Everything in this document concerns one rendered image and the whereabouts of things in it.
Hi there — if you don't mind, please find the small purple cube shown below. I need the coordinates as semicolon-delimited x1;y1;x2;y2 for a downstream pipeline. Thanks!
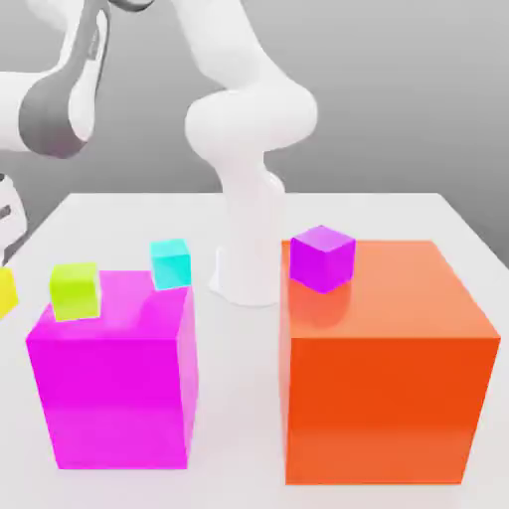
288;224;358;296

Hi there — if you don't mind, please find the small yellow cube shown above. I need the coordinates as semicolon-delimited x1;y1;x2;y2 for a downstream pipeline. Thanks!
0;266;20;320

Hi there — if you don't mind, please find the large magenta box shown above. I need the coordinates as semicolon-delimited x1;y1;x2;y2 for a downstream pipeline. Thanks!
25;269;201;471

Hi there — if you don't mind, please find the small cyan cube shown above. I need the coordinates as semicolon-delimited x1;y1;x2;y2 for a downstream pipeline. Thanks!
148;238;193;292

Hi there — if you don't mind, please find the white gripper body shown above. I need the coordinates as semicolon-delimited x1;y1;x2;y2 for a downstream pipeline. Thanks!
0;175;29;256

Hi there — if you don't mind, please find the small lime green cube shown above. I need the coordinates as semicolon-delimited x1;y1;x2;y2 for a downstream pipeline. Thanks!
49;261;101;323

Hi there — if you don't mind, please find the large orange box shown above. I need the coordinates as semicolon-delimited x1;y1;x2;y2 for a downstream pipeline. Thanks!
278;239;503;487

